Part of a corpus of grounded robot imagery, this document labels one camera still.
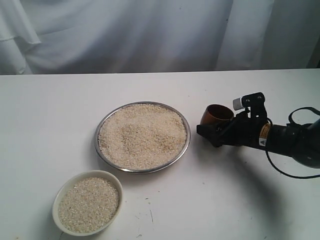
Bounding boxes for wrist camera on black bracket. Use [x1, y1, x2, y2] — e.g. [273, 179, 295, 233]
[232, 92, 267, 118]

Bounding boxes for brown wooden cup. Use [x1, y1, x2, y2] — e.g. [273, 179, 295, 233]
[200, 104, 234, 125]

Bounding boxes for white ceramic rice bowl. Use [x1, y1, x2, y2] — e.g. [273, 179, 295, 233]
[52, 170, 123, 237]

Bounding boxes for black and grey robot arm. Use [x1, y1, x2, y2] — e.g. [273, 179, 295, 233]
[196, 112, 320, 168]

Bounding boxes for white fabric backdrop curtain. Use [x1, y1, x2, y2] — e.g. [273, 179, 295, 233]
[0, 0, 320, 75]

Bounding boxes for black cable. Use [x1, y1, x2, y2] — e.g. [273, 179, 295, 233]
[264, 106, 320, 179]

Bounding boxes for round steel rice tray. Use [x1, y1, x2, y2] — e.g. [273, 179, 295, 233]
[94, 101, 191, 174]

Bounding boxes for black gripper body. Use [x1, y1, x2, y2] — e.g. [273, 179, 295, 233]
[218, 111, 271, 149]

